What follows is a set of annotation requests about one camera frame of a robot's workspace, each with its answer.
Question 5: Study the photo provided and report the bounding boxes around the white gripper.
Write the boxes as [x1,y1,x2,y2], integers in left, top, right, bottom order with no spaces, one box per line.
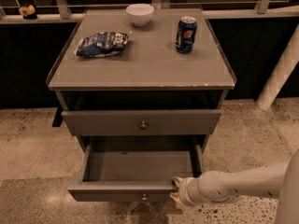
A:
[169,176,205,208]

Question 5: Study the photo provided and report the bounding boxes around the grey drawer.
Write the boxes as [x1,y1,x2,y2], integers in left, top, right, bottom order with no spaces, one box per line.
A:
[62,109,221,136]
[68,135,201,202]

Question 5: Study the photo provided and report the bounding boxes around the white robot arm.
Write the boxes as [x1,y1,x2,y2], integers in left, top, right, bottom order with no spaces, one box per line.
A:
[170,150,299,224]

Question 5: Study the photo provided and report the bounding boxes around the grey top drawer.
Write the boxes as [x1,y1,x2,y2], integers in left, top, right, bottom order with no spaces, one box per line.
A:
[62,109,221,136]

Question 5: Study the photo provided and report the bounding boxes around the grey drawer cabinet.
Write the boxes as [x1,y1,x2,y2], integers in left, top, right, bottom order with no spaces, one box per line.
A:
[45,7,236,154]

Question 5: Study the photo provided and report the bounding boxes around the blue pepsi can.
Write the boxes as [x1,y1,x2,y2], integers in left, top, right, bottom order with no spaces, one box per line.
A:
[176,16,197,53]

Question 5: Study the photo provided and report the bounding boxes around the blue chip bag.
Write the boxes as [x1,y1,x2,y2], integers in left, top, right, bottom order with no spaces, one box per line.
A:
[74,32,130,58]

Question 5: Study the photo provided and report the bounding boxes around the white slanted pillar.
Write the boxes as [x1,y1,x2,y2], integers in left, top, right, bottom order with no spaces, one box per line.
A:
[256,25,299,110]

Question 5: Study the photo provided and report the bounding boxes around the white ceramic bowl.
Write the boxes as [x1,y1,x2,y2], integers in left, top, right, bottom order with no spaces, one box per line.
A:
[125,4,154,27]

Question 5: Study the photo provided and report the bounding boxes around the metal window railing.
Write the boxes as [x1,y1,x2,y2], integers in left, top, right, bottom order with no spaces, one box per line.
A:
[0,0,299,25]

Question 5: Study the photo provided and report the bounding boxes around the small yellow black object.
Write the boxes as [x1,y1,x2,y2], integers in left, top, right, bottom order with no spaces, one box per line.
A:
[19,5,37,20]

